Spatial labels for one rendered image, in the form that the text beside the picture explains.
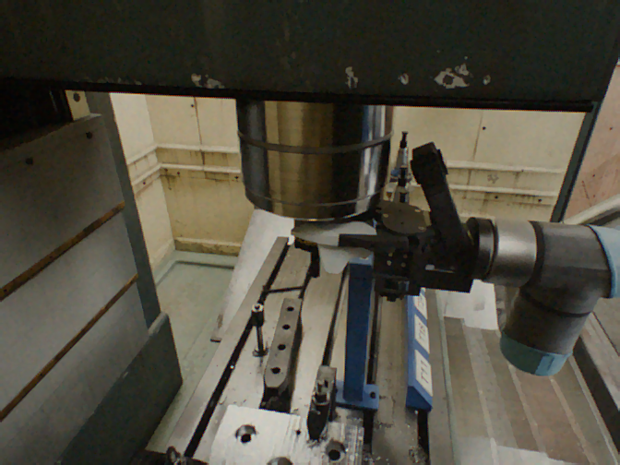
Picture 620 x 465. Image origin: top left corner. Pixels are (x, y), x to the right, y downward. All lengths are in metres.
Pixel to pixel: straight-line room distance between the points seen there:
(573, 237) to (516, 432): 0.68
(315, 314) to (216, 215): 0.84
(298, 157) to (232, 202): 1.36
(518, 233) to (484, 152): 1.05
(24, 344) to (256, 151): 0.51
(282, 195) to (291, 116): 0.07
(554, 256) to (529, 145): 1.07
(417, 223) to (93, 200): 0.57
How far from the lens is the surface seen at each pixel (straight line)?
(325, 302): 1.10
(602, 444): 1.30
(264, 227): 1.61
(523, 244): 0.48
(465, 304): 1.45
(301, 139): 0.36
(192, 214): 1.82
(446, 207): 0.45
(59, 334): 0.83
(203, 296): 1.68
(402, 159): 0.99
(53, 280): 0.79
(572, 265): 0.50
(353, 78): 0.29
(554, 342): 0.57
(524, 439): 1.11
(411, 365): 0.89
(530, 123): 1.52
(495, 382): 1.22
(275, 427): 0.75
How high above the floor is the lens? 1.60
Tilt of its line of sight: 29 degrees down
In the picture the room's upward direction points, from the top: straight up
